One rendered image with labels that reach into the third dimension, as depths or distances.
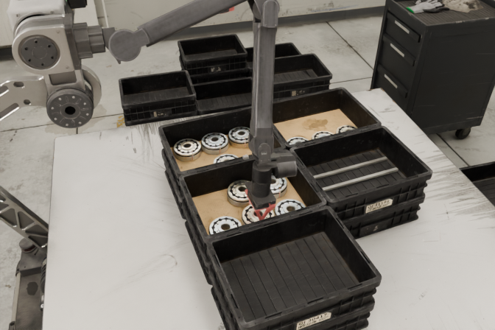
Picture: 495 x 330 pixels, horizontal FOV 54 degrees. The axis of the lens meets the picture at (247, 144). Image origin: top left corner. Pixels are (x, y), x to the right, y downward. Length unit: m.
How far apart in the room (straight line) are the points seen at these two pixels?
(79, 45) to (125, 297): 0.78
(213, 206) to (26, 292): 1.01
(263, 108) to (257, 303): 0.54
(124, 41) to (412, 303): 1.13
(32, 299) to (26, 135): 1.62
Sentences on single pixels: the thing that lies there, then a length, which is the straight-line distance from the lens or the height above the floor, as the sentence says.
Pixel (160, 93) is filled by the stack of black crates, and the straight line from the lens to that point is 2.90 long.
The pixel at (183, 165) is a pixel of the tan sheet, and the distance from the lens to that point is 1.81.
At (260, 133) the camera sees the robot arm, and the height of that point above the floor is 1.19.
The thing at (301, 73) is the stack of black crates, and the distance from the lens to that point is 3.09.
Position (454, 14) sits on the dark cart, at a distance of 3.17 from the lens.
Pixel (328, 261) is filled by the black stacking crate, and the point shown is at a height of 0.83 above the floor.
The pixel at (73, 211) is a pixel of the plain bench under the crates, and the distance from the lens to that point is 1.92.
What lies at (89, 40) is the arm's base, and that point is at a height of 1.46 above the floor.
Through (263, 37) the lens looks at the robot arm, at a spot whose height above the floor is 1.42.
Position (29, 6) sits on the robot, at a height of 1.53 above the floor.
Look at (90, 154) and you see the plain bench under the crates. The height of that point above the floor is 0.70.
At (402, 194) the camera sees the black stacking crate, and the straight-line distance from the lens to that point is 1.72.
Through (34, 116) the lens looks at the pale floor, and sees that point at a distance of 3.86.
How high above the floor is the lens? 1.98
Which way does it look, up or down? 38 degrees down
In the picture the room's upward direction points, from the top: straight up
